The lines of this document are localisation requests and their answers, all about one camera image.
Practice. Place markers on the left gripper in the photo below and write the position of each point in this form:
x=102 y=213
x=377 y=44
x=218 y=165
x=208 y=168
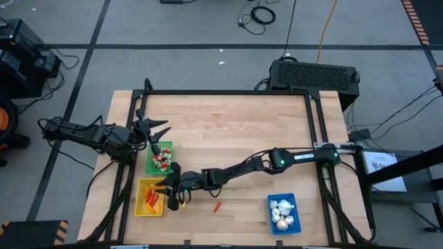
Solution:
x=143 y=133

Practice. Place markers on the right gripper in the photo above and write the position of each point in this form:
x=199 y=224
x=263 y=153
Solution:
x=188 y=180

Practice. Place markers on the yellow plastic basket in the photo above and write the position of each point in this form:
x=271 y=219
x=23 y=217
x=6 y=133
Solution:
x=142 y=204

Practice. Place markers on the large white toy garlic bulb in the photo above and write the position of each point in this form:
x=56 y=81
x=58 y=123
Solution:
x=284 y=207

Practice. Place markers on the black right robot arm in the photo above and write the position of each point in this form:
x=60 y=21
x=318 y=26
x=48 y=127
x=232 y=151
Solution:
x=304 y=156

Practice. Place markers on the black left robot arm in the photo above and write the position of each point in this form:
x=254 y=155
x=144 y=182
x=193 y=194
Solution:
x=86 y=135

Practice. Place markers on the green plastic basket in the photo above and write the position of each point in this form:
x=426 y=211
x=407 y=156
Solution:
x=150 y=167

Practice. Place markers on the black table edge clamp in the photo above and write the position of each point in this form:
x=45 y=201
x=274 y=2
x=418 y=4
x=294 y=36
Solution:
x=187 y=242
x=279 y=243

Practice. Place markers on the black floor box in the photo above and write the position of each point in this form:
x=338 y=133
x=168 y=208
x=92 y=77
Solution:
x=171 y=1

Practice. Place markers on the blue plastic basket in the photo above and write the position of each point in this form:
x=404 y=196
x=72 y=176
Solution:
x=296 y=211

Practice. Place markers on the black platform with hazard stripes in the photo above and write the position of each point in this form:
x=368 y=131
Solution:
x=27 y=237

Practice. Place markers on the black equipment cart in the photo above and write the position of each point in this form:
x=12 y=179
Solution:
x=20 y=62

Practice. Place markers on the black machine with orange hub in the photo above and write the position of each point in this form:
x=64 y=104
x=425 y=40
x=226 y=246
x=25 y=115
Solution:
x=2 y=121

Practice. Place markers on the black computer case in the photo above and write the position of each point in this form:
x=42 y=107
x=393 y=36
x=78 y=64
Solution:
x=311 y=77

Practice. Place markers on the white paper sheet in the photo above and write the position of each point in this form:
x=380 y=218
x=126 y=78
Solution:
x=384 y=173

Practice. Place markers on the black metal stand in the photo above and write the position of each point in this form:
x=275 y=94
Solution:
x=415 y=160

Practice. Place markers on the black mat with striped edge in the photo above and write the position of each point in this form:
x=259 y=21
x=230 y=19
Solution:
x=434 y=14

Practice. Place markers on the black triangular frame bracket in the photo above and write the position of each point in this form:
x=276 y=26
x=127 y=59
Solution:
x=147 y=82

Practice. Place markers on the black aluminium table frame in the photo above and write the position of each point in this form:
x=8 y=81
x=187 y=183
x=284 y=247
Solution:
x=225 y=92

